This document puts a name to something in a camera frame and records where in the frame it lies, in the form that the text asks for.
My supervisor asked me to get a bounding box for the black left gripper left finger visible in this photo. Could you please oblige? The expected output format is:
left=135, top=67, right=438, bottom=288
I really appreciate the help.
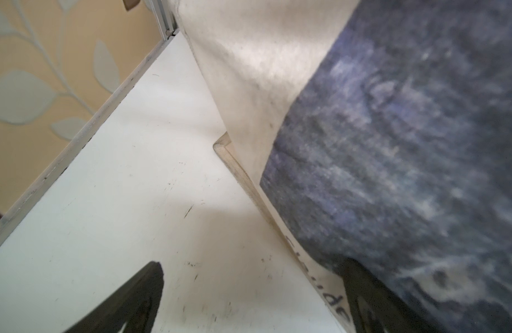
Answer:
left=67, top=262, right=164, bottom=332

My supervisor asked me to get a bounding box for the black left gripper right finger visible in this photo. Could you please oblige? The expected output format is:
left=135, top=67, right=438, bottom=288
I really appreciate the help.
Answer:
left=342, top=258, right=438, bottom=333

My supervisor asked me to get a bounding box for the cream Monet print tote bag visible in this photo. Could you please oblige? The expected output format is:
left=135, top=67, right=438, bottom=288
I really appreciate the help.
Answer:
left=170, top=1, right=512, bottom=332

